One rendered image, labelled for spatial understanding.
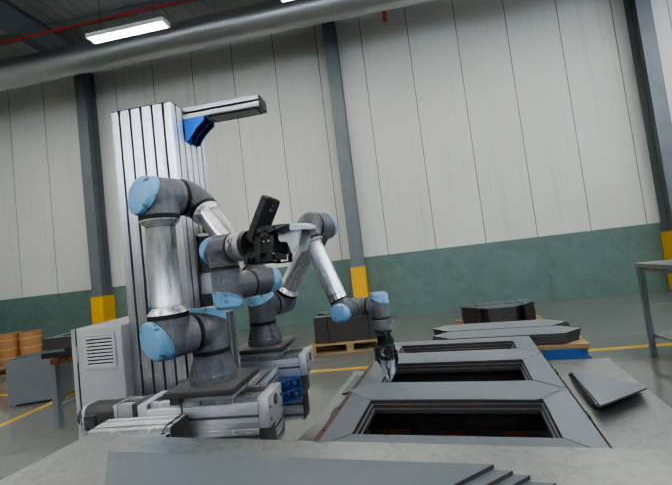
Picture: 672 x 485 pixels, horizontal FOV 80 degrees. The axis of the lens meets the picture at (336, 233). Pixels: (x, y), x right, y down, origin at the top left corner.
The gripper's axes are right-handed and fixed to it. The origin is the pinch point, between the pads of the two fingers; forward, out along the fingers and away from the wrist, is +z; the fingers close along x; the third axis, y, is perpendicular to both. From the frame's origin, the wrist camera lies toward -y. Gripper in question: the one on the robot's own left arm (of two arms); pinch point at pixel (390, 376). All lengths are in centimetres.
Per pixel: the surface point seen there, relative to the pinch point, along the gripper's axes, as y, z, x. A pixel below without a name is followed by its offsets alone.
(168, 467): 110, -21, -15
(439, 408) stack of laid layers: 23.6, 3.5, 20.7
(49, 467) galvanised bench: 108, -19, -44
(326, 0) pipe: -503, -510, -138
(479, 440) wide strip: 52, 1, 33
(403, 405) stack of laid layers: 23.6, 2.5, 8.5
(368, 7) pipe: -531, -492, -69
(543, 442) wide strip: 52, 1, 48
